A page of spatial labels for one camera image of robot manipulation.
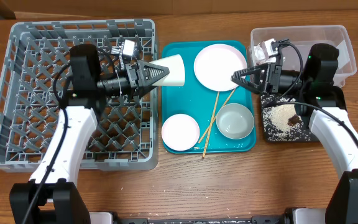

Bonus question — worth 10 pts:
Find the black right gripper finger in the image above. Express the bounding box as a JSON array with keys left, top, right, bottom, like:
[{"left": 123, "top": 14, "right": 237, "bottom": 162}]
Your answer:
[
  {"left": 231, "top": 76, "right": 260, "bottom": 94},
  {"left": 232, "top": 63, "right": 269, "bottom": 78}
]

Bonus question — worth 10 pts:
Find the red white wrapper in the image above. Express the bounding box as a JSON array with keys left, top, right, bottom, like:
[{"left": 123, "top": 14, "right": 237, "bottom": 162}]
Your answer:
[{"left": 253, "top": 44, "right": 266, "bottom": 65}]

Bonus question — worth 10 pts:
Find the teal plastic tray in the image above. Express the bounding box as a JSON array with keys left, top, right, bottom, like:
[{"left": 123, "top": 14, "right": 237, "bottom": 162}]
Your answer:
[{"left": 161, "top": 40, "right": 257, "bottom": 154}]

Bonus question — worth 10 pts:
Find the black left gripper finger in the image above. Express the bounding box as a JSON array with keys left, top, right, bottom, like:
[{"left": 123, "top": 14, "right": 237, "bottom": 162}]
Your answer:
[
  {"left": 137, "top": 60, "right": 170, "bottom": 78},
  {"left": 134, "top": 73, "right": 168, "bottom": 98}
]

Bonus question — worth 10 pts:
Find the wooden chopstick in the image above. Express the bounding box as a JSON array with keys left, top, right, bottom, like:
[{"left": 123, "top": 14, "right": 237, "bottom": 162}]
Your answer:
[
  {"left": 202, "top": 91, "right": 220, "bottom": 159},
  {"left": 198, "top": 87, "right": 237, "bottom": 144}
]

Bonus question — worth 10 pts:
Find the black tray bin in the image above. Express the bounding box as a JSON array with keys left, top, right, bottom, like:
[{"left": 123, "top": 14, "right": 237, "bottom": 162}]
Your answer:
[{"left": 260, "top": 86, "right": 346, "bottom": 142}]

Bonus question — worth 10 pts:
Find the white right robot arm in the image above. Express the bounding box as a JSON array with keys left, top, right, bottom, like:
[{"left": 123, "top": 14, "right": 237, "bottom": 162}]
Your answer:
[{"left": 231, "top": 39, "right": 358, "bottom": 223}]

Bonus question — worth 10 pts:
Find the spilled rice pile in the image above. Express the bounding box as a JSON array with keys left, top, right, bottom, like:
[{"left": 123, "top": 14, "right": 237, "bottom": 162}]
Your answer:
[{"left": 265, "top": 105, "right": 300, "bottom": 138}]

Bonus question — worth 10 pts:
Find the clear plastic bin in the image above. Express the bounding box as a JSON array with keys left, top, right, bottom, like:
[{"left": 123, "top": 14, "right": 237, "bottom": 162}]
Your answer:
[{"left": 247, "top": 25, "right": 357, "bottom": 88}]

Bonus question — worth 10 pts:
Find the large white plate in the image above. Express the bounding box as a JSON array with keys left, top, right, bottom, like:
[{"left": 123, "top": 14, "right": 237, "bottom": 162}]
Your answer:
[{"left": 193, "top": 44, "right": 247, "bottom": 92}]

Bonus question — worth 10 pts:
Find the grey dish rack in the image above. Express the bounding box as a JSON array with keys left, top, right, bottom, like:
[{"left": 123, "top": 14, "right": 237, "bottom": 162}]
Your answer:
[{"left": 0, "top": 19, "right": 158, "bottom": 172}]

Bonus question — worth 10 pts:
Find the small white bowl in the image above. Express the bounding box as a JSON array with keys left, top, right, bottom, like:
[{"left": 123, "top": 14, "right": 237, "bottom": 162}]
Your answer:
[{"left": 162, "top": 114, "right": 200, "bottom": 151}]

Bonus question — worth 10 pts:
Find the grey bowl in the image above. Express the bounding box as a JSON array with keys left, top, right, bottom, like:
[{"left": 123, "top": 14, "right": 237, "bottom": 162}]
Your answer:
[{"left": 216, "top": 103, "right": 255, "bottom": 140}]

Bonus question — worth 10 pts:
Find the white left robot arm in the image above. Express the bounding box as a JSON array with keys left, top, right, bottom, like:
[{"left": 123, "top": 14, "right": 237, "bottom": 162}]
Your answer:
[{"left": 9, "top": 41, "right": 171, "bottom": 223}]

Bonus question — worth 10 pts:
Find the white cup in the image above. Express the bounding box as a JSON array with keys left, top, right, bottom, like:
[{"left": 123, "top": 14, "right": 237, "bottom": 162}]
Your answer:
[{"left": 152, "top": 54, "right": 185, "bottom": 86}]

